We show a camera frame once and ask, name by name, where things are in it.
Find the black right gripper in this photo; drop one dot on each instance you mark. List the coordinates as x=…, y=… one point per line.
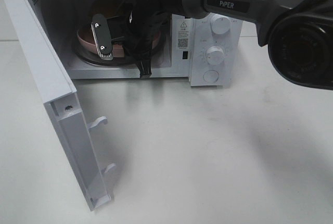
x=140, y=35

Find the pink round plate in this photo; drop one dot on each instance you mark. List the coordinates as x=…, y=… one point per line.
x=86, y=39

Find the round door release button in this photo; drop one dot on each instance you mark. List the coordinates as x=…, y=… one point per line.
x=211, y=76

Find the white microwave knob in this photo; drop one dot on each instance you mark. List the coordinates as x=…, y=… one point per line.
x=220, y=25
x=215, y=55

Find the burger with lettuce and cheese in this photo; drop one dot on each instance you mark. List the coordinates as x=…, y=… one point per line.
x=110, y=8

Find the white microwave door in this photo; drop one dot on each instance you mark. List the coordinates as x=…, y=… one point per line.
x=61, y=102

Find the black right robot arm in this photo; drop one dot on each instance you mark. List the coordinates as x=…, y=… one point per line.
x=297, y=33

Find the glass microwave turntable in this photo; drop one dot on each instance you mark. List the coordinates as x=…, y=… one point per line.
x=94, y=59

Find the white microwave oven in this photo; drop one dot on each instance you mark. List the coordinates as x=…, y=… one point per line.
x=201, y=50

